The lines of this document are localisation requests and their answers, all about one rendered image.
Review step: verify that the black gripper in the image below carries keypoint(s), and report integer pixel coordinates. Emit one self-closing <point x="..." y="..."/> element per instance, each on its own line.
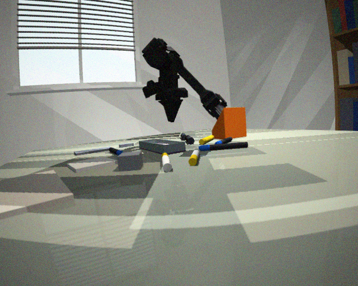
<point x="171" y="97"/>

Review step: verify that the grey letter keyboard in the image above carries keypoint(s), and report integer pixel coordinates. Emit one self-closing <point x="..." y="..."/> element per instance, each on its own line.
<point x="162" y="146"/>

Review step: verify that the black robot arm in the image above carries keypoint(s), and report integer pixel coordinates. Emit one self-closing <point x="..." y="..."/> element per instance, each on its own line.
<point x="156" y="56"/>

